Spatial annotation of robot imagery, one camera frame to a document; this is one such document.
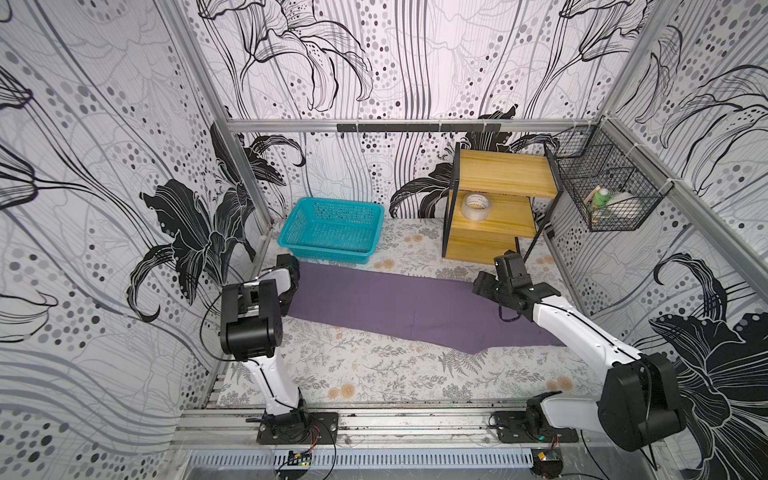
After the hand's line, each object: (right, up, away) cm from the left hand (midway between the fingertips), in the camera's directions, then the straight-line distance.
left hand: (283, 305), depth 97 cm
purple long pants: (+53, -1, -3) cm, 53 cm away
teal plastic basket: (+13, +26, +20) cm, 35 cm away
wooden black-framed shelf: (+71, +36, +2) cm, 80 cm away
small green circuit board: (+14, -33, -26) cm, 44 cm away
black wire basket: (+98, +37, -15) cm, 106 cm away
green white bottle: (+93, +33, -18) cm, 100 cm away
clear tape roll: (+65, +33, +2) cm, 73 cm away
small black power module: (+73, -32, -28) cm, 85 cm away
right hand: (+65, +9, -9) cm, 66 cm away
